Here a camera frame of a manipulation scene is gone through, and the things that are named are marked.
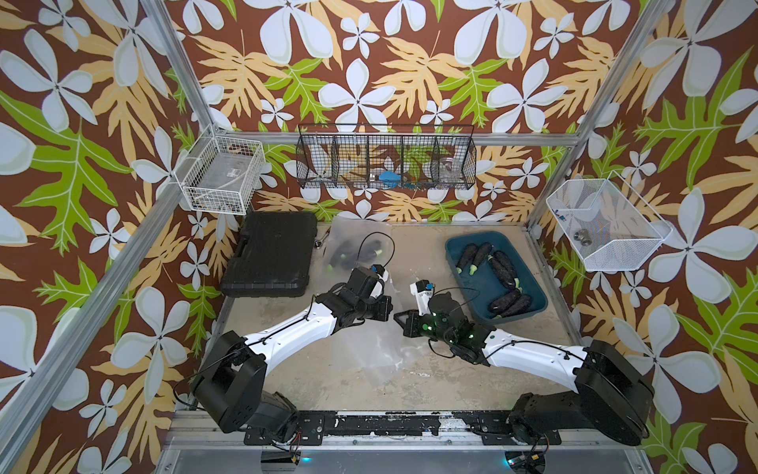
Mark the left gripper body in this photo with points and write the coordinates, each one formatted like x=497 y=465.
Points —
x=372 y=307

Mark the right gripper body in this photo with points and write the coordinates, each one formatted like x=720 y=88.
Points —
x=426 y=327

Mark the purple eggplant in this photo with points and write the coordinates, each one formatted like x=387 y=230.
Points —
x=348 y=255

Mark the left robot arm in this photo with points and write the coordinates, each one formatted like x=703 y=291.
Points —
x=229 y=386

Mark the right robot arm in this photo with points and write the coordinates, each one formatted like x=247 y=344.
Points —
x=602 y=389

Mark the stack of clear bags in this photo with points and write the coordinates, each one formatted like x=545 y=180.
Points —
x=385 y=355

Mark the teal plastic bin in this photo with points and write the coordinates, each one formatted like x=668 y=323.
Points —
x=483 y=287

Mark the pile of eggplants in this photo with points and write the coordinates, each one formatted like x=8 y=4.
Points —
x=510 y=300

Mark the black tool case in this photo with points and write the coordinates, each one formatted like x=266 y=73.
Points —
x=273 y=256

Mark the white mesh basket right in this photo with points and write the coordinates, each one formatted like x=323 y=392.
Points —
x=608 y=223

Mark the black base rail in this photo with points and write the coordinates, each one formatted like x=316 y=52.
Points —
x=492 y=428

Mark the black wire basket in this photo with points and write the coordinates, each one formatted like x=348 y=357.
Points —
x=416 y=157

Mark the white wire basket left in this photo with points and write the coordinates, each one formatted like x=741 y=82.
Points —
x=220 y=172

